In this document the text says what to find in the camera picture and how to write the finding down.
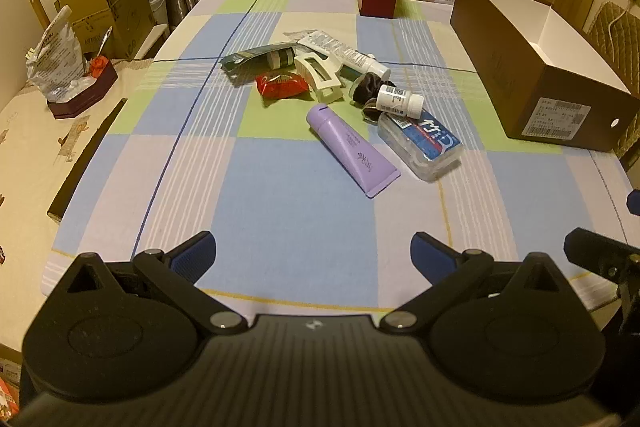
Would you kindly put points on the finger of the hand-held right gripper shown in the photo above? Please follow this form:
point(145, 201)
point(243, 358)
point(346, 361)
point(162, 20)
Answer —
point(595, 249)

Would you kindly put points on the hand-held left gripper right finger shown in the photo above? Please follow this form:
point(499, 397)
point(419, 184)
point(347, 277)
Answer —
point(432, 257)

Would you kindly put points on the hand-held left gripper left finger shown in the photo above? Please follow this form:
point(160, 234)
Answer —
point(192, 257)

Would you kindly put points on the clear blue-label floss pack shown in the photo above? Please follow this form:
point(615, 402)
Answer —
point(425, 147)

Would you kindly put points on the purple tube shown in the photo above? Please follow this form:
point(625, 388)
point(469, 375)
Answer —
point(350, 147)

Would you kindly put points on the white pill bottle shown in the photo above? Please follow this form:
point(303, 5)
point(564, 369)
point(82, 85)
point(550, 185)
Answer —
point(397, 99)

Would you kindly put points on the brown cardboard box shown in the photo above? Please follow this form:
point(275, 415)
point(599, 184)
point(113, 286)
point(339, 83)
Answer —
point(525, 82)

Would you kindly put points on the dark scrunchie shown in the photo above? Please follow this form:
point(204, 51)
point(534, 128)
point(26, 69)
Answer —
point(362, 88)

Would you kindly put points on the red snack packet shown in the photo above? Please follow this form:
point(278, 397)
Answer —
point(280, 88)

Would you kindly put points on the white hair claw clip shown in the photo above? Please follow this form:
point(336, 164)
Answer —
point(327, 92)

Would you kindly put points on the white blue tube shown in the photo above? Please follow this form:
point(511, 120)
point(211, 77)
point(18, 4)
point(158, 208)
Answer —
point(370, 64)

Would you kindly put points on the green carded package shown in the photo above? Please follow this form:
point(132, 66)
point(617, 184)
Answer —
point(245, 57)

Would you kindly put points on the checked tablecloth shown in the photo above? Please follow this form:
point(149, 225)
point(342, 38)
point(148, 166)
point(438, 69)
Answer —
point(280, 207)

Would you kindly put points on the beige printed tablecloth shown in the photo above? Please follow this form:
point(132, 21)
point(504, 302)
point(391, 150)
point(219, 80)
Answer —
point(30, 207)

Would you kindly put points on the small red item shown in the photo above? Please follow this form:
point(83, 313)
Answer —
point(99, 66)

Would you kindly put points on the silver metal tool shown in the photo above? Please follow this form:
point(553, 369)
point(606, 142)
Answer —
point(104, 42)

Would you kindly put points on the large printed cardboard box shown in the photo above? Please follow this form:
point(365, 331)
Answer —
point(127, 7)

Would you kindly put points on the open cardboard box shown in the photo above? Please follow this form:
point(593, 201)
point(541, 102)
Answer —
point(85, 17)

